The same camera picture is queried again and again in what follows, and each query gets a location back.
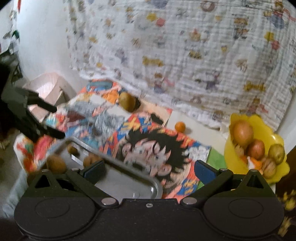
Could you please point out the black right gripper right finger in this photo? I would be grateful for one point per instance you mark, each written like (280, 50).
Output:
(224, 183)

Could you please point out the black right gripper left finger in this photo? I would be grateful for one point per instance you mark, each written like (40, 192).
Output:
(72, 183)

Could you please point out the brown sapodilla fruit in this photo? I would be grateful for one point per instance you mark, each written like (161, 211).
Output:
(56, 164)

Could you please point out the small brown fruit on tray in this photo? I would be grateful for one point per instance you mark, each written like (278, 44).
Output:
(90, 159)

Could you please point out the grey metal baking tray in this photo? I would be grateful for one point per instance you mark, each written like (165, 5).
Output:
(120, 181)

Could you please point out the red apple in bowl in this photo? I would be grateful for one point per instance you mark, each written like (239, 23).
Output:
(256, 149)
(242, 133)

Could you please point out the walnut in bowl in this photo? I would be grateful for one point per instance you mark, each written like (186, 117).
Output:
(269, 167)

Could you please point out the small orange tangerine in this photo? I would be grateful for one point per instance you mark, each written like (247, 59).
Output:
(180, 127)

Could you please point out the green pear in bowl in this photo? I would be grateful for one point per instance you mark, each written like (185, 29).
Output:
(277, 153)

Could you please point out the yellow fruit bowl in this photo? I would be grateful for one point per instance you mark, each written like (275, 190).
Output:
(235, 155)

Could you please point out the colourful anime print cloth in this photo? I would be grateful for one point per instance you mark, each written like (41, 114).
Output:
(140, 140)

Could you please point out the yellow flower twigs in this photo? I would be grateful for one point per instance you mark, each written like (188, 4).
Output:
(287, 228)

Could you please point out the green mango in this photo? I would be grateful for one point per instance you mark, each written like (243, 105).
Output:
(127, 101)

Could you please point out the white cartoon print blanket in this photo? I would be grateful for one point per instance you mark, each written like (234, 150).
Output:
(208, 59)

